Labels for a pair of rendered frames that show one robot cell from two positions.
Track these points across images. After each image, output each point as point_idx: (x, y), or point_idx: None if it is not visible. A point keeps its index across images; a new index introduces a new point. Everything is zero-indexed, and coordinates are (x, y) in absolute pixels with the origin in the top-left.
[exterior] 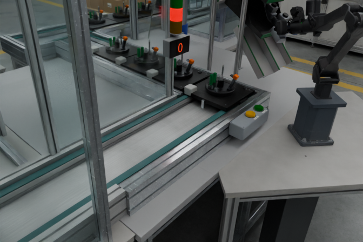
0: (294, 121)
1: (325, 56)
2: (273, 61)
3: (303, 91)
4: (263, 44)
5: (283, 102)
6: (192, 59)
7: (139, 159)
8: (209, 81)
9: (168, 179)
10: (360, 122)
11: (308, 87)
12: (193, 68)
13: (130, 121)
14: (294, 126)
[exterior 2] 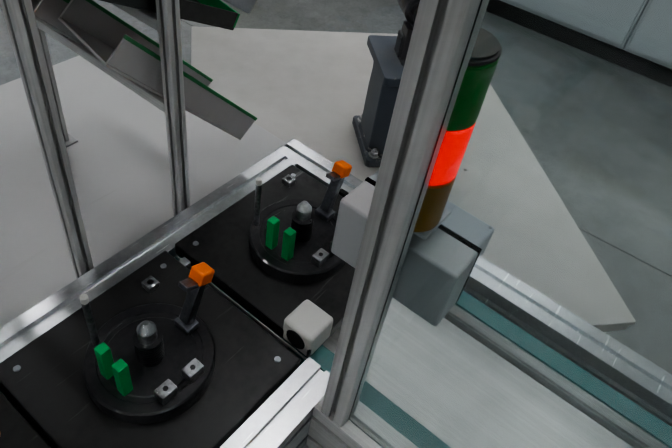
0: (338, 149)
1: None
2: (189, 71)
3: (399, 72)
4: (142, 44)
5: (243, 142)
6: (199, 265)
7: None
8: (266, 259)
9: None
10: (326, 63)
11: (379, 61)
12: (92, 306)
13: None
14: None
